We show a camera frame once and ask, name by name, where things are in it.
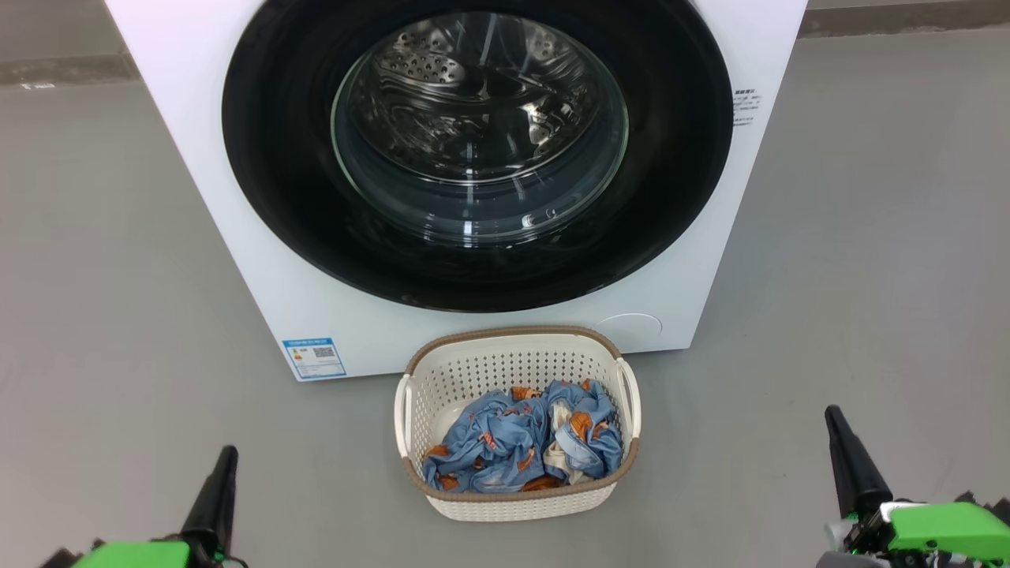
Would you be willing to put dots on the blue garment with white lining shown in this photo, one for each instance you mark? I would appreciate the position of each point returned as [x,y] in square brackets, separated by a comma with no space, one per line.
[588,442]

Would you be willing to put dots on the blue garment with orange print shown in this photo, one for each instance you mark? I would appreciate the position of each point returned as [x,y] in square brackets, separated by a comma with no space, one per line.
[493,442]

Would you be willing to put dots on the blue energy label sticker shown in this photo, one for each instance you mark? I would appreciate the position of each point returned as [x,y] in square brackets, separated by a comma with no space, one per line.
[314,359]

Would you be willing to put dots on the white front-load washing machine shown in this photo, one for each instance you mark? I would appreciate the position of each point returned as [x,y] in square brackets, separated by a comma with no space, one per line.
[197,158]

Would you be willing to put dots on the clothes inside washer drum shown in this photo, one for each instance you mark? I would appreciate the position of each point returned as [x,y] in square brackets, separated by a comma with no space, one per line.
[473,95]

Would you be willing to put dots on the round white filter cover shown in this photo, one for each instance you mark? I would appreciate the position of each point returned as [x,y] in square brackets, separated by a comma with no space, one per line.
[631,331]

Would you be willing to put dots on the black round washing machine door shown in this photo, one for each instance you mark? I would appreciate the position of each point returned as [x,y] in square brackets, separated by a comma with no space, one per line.
[276,158]

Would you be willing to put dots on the small printed text label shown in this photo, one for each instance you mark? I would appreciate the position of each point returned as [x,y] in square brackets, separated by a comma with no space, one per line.
[746,106]

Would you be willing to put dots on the cream perforated laundry basket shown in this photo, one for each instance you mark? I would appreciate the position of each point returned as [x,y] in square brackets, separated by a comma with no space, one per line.
[505,359]

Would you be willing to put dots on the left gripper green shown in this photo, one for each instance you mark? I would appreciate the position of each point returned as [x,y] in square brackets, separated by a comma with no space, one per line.
[134,556]

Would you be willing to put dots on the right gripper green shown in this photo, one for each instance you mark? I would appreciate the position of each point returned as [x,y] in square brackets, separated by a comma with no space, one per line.
[939,528]

